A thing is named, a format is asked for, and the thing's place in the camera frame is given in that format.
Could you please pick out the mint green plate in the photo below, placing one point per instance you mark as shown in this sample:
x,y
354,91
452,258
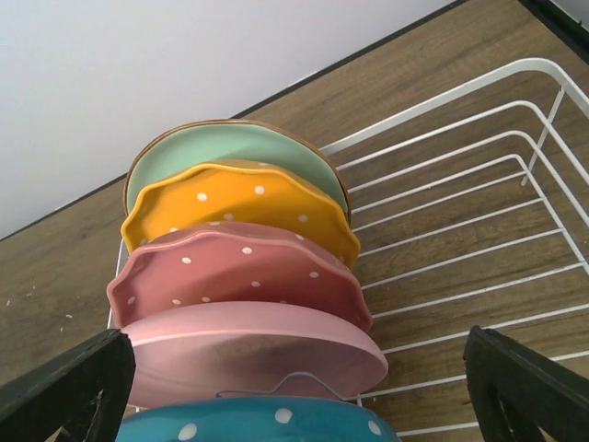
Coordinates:
x,y
194,143

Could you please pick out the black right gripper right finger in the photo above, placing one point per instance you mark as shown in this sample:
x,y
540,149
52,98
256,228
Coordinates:
x,y
520,395

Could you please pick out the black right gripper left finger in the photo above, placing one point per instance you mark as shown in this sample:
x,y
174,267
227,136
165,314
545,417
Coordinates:
x,y
80,395

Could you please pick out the light pink plate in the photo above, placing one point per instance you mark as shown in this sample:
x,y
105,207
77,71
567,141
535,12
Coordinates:
x,y
191,353

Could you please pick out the orange polka dot plate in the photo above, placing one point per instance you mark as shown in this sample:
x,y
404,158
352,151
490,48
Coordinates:
x,y
240,191

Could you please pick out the white wire dish rack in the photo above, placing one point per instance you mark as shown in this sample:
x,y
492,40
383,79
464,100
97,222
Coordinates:
x,y
471,209

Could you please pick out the blue polka dot plate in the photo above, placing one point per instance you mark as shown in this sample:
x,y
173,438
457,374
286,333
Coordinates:
x,y
257,419

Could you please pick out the dark pink polka dot plate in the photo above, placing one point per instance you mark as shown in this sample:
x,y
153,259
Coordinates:
x,y
234,261

